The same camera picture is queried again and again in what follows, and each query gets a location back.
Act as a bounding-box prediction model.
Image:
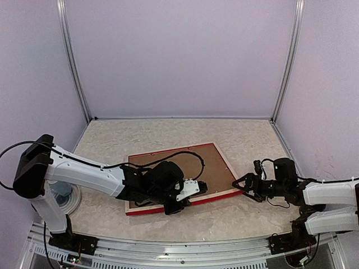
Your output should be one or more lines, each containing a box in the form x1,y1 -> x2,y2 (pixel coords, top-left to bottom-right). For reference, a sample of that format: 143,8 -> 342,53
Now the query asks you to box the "wooden red photo frame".
125,142 -> 243,217

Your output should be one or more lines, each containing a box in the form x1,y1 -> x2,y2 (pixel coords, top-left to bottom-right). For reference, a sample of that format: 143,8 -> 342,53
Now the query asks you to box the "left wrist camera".
176,180 -> 208,202

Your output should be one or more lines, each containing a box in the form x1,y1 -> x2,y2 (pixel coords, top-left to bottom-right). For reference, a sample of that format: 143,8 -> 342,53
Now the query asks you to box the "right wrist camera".
254,160 -> 266,180

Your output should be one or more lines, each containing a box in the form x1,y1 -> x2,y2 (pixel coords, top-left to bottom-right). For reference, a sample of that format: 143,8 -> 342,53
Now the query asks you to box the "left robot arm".
13,134 -> 200,253

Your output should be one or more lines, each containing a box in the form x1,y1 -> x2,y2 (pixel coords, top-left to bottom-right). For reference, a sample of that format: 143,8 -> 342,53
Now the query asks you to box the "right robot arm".
232,157 -> 358,252

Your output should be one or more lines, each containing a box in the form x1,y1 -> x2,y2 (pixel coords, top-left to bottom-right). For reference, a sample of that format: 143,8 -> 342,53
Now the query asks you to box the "light blue cup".
52,181 -> 72,197

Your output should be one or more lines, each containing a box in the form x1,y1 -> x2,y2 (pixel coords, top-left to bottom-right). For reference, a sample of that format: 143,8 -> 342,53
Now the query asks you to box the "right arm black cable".
260,158 -> 359,185

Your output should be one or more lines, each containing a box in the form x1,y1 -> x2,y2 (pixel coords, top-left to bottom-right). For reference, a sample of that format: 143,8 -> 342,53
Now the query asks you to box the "white round plate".
51,184 -> 81,214

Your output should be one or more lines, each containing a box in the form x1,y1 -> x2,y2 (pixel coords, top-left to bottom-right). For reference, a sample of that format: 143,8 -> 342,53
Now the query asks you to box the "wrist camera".
176,180 -> 208,202
254,160 -> 266,180

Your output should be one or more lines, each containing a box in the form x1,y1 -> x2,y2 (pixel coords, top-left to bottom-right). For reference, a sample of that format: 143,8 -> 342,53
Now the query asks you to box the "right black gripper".
232,173 -> 287,202

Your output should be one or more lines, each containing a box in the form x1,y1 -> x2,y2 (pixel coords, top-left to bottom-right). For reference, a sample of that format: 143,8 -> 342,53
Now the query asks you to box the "left aluminium post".
56,0 -> 92,124

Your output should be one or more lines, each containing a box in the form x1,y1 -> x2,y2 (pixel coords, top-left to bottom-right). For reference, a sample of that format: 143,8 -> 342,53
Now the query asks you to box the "right aluminium post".
271,0 -> 305,125

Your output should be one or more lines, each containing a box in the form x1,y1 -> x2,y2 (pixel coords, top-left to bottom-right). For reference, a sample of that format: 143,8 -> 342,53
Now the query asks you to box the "aluminium post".
271,0 -> 305,125
56,0 -> 92,124

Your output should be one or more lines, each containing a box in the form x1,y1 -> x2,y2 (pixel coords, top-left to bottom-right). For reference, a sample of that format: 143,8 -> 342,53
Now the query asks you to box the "brown backing board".
128,144 -> 237,210

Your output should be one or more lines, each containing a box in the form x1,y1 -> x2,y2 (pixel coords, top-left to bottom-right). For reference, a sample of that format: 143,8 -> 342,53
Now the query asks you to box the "aluminium front rail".
26,222 -> 342,269

